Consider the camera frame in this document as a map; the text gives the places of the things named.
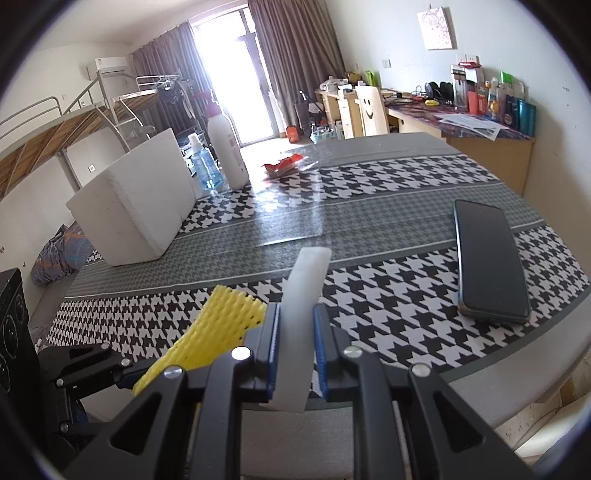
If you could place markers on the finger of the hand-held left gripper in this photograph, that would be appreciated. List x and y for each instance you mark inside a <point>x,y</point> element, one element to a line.
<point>78,355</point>
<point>97,381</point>

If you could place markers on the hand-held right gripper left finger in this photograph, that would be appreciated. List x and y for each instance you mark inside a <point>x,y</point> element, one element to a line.
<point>272,350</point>

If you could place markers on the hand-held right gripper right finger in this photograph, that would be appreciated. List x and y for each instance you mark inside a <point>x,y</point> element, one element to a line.
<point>321,350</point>

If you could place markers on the white foam strip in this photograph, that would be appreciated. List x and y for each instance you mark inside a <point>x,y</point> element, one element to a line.
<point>300,323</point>

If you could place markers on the yellow foam net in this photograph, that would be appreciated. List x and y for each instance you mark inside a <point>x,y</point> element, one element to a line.
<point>217,323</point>

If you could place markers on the white foam box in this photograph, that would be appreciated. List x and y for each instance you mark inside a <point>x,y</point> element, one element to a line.
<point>134,207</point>

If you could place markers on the blue plaid quilt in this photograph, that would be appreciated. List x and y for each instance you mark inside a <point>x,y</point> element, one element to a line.
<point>60,258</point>

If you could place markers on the red snack packet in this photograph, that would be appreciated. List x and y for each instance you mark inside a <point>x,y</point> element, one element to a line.
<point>281,167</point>

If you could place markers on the black smartphone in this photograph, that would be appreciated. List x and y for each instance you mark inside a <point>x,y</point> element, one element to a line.
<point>489,263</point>

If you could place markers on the clear spray bottle blue liquid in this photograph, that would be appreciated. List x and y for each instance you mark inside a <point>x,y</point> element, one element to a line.
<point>205,166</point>

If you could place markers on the grey metal bunk bed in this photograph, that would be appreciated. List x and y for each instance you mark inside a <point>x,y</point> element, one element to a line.
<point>46,134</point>
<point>138,99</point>

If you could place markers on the white pump bottle red cap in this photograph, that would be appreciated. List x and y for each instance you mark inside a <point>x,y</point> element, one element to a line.
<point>228,147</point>

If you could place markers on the metal bucket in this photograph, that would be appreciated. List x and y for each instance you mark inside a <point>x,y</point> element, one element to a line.
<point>323,135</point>

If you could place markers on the orange container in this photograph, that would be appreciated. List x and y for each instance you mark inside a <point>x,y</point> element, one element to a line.
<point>293,134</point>

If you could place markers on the wooden chair with smiley face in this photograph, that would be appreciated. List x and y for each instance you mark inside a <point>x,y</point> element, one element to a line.
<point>369,110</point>

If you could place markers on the wooden desk with patterned cover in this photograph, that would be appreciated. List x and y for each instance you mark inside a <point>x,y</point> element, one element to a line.
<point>485,157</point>

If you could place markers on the glass balcony door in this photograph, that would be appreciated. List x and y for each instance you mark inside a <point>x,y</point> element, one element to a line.
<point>240,83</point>

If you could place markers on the printed paper sheets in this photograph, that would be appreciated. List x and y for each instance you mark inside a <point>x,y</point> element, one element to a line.
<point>471,125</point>

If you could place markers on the hanging dark clothes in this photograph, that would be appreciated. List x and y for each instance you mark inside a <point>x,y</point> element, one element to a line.
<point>173,94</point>

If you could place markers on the green bag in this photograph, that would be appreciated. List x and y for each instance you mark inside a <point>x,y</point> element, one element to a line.
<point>371,78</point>

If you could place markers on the white air conditioner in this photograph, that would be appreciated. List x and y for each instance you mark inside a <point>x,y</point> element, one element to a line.
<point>108,67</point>

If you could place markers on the black headphones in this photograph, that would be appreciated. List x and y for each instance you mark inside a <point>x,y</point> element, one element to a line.
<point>438,90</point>

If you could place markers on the brown curtain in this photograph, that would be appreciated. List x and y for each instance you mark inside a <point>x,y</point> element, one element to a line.
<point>161,50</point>
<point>295,60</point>

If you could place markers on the tall clear bottle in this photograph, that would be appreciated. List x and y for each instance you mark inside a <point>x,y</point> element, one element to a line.
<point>459,87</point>

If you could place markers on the row of toiletry bottles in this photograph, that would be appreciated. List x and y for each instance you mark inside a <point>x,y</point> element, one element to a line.
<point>512,113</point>

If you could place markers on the pink wall poster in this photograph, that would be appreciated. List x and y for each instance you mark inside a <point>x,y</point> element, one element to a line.
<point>436,28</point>

